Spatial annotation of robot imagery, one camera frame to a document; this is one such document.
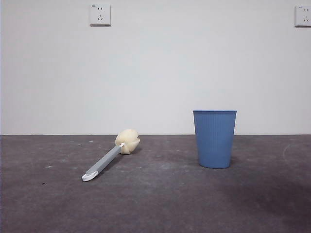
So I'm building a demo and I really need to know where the grey cup brush cream sponge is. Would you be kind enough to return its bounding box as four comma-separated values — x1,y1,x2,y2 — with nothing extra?
81,129,141,182

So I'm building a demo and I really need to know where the blue ribbed plastic cup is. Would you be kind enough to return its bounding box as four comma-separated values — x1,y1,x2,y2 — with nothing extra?
192,109,238,169

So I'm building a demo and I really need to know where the white wall socket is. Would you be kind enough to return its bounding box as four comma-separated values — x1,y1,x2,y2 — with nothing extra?
294,5,311,27
89,3,112,27

